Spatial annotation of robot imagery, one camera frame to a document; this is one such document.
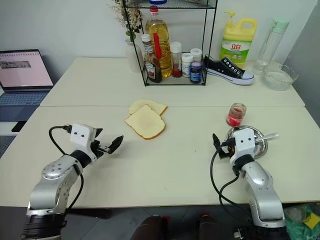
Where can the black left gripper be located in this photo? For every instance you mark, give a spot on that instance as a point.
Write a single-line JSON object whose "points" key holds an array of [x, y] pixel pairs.
{"points": [[98, 148]]}

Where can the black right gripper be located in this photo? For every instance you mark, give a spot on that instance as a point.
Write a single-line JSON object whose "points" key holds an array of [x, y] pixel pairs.
{"points": [[226, 149]]}

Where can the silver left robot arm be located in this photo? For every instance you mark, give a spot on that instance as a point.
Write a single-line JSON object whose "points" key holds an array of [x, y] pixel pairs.
{"points": [[53, 183]]}

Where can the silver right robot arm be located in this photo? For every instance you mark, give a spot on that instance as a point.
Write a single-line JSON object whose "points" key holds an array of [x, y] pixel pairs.
{"points": [[262, 190]]}

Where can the open red jam jar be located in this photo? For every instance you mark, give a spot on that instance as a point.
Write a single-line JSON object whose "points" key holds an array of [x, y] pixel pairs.
{"points": [[235, 116]]}

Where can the large toast bread slice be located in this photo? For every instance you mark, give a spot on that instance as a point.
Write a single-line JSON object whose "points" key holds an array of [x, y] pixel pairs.
{"points": [[146, 123]]}

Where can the small toast bread slice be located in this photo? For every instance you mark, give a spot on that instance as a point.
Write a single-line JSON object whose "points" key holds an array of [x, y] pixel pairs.
{"points": [[155, 106]]}

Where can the round metal plate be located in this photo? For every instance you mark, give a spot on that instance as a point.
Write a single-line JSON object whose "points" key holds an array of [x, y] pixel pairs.
{"points": [[261, 147]]}

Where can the blue glass jar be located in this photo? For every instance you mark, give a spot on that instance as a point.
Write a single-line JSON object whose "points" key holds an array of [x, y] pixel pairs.
{"points": [[195, 73]]}

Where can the black and white canvas shoe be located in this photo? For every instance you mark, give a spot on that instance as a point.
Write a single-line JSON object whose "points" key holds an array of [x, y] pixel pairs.
{"points": [[225, 68]]}

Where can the white labelled seasoning jar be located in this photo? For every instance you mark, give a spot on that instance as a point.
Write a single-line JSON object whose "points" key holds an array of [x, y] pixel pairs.
{"points": [[186, 67]]}

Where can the Heinz ketchup bottle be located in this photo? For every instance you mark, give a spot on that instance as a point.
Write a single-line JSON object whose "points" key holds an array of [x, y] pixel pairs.
{"points": [[151, 67]]}

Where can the white ceramic vase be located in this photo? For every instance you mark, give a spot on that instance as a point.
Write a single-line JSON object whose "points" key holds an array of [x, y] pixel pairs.
{"points": [[132, 56]]}

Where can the tall red spice shaker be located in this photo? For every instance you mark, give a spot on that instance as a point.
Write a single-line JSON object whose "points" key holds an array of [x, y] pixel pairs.
{"points": [[176, 62]]}

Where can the clear glass bowl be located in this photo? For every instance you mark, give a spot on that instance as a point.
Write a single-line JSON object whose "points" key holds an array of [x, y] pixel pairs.
{"points": [[280, 78]]}

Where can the flat black device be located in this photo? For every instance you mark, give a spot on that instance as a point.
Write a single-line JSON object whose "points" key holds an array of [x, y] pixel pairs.
{"points": [[18, 126]]}

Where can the white-capped clear seasoning jar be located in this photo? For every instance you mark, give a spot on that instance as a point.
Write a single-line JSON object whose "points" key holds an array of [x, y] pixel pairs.
{"points": [[196, 53]]}

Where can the yellow dish soap bottle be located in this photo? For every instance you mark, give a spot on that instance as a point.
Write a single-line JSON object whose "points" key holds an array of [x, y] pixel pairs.
{"points": [[236, 47]]}

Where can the large cooking oil bottle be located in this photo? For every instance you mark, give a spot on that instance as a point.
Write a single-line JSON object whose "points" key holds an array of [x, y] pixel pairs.
{"points": [[162, 50]]}

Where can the open laptop computer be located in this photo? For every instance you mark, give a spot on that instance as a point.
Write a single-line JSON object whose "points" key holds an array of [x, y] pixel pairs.
{"points": [[22, 75]]}

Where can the clear bottle green lid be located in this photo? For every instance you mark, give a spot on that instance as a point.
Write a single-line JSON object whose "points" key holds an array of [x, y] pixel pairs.
{"points": [[268, 47]]}

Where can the green plastic bag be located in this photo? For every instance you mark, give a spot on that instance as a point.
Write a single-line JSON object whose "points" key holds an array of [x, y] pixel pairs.
{"points": [[295, 217]]}

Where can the dried flower bunch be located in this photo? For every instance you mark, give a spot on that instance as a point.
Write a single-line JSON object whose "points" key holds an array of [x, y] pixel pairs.
{"points": [[130, 20]]}

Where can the yellow sponge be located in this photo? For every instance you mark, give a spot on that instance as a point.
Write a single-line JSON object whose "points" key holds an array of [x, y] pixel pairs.
{"points": [[312, 220]]}

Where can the blue and white lid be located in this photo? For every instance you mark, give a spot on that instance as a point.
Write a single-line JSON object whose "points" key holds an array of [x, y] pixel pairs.
{"points": [[158, 1]]}

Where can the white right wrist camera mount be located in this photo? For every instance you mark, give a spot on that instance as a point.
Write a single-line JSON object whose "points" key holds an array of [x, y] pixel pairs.
{"points": [[243, 143]]}

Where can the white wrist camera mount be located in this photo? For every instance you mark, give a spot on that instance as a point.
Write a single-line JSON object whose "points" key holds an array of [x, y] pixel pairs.
{"points": [[243, 143], [80, 136]]}

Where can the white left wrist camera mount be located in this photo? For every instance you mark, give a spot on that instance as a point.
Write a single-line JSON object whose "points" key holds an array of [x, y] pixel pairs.
{"points": [[80, 136]]}

